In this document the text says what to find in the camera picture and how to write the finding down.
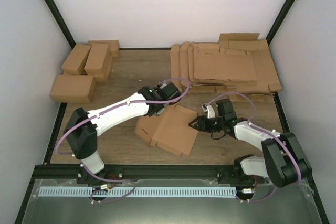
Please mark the cardboard box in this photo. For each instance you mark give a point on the cardboard box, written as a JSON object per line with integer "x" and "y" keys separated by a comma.
{"x": 170, "y": 131}
{"x": 96, "y": 59}
{"x": 76, "y": 60}
{"x": 73, "y": 88}
{"x": 113, "y": 46}
{"x": 103, "y": 77}

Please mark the black aluminium frame rail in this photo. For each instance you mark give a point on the black aluminium frame rail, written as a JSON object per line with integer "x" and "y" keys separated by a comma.
{"x": 220, "y": 173}

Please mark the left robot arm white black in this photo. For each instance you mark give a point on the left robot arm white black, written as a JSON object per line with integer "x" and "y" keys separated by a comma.
{"x": 84, "y": 127}

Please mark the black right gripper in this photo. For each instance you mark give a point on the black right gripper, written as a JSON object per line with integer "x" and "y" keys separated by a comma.
{"x": 202, "y": 124}

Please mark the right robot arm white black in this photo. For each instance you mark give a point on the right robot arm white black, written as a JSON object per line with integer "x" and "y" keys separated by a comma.
{"x": 283, "y": 162}

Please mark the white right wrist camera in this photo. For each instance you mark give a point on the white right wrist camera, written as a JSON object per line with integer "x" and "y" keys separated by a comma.
{"x": 208, "y": 109}

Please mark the folded cardboard box front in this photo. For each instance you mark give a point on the folded cardboard box front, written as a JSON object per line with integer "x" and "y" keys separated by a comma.
{"x": 73, "y": 88}

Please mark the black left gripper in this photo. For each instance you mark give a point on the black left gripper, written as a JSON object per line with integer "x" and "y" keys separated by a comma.
{"x": 156, "y": 115}

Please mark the stack of flat cardboard blanks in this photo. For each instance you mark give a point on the stack of flat cardboard blanks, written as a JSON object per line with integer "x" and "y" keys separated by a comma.
{"x": 238, "y": 62}

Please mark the light blue slotted cable duct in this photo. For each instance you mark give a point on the light blue slotted cable duct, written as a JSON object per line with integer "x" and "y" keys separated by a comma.
{"x": 211, "y": 192}

